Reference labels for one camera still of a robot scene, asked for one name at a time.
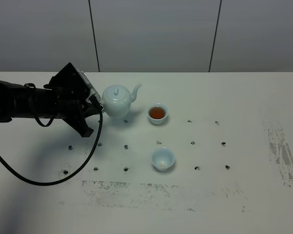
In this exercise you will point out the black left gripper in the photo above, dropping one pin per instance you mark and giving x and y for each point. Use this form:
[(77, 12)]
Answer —
[(75, 110)]

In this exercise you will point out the blue porcelain teapot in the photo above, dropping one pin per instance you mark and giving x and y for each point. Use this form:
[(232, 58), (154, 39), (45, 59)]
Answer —
[(117, 100)]

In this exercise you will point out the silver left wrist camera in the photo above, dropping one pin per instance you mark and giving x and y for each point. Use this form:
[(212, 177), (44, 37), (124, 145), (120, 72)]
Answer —
[(75, 80)]

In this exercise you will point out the near blue porcelain teacup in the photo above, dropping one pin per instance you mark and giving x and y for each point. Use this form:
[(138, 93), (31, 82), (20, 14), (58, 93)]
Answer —
[(162, 159)]

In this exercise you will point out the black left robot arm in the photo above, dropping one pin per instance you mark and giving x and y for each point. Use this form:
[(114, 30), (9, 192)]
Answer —
[(28, 101)]

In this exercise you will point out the blue porcelain teacup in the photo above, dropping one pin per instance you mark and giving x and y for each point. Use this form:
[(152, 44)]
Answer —
[(162, 159), (157, 113)]

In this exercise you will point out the far blue porcelain teacup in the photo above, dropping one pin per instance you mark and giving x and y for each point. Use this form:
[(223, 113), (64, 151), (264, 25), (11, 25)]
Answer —
[(157, 113)]

